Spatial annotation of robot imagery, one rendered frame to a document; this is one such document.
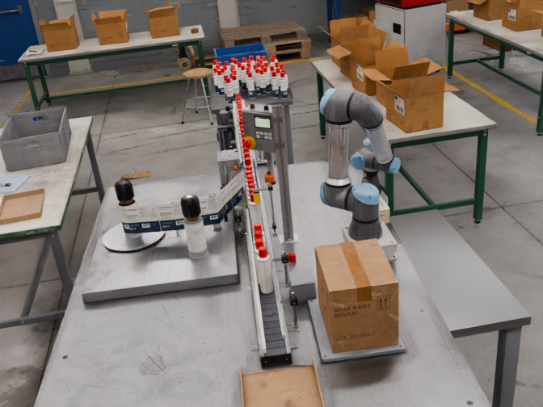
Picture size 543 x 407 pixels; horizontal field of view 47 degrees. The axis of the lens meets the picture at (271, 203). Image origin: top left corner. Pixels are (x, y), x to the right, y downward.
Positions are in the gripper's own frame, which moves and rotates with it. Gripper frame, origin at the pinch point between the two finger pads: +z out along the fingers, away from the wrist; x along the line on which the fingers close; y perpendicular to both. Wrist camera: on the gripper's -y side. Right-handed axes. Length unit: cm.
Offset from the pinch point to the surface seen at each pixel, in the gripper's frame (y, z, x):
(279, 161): -12, -37, 45
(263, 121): -9, -55, 51
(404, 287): -61, 5, 4
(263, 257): -58, -17, 60
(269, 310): -70, 0, 61
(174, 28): 526, 1, 104
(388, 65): 191, -16, -65
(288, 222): -11.8, -5.0, 43.8
